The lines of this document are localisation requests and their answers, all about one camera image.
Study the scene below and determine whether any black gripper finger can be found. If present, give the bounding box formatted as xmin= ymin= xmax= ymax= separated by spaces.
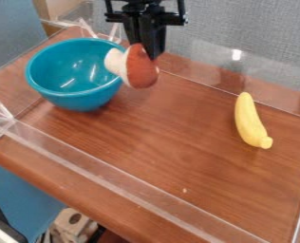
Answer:
xmin=139 ymin=15 xmax=166 ymax=60
xmin=123 ymin=16 xmax=141 ymax=44

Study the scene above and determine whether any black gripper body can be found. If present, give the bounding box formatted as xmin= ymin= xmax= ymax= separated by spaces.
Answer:
xmin=104 ymin=0 xmax=187 ymax=26

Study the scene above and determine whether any brown white toy mushroom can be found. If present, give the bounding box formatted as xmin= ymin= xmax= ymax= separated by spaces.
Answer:
xmin=104 ymin=43 xmax=159 ymax=89

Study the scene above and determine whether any blue plastic bowl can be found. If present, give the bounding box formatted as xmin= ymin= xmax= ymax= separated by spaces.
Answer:
xmin=24 ymin=38 xmax=126 ymax=112

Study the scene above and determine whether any yellow toy banana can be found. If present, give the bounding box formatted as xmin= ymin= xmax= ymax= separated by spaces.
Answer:
xmin=235 ymin=92 xmax=273 ymax=149

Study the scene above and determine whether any blue cabinet panel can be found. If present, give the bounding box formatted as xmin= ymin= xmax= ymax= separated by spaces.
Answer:
xmin=0 ymin=166 xmax=64 ymax=243

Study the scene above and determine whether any wooden block with hole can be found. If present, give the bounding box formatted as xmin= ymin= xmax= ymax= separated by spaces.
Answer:
xmin=50 ymin=208 xmax=98 ymax=243

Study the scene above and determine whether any clear acrylic barrier wall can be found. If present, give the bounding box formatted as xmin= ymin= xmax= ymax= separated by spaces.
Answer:
xmin=0 ymin=17 xmax=300 ymax=243

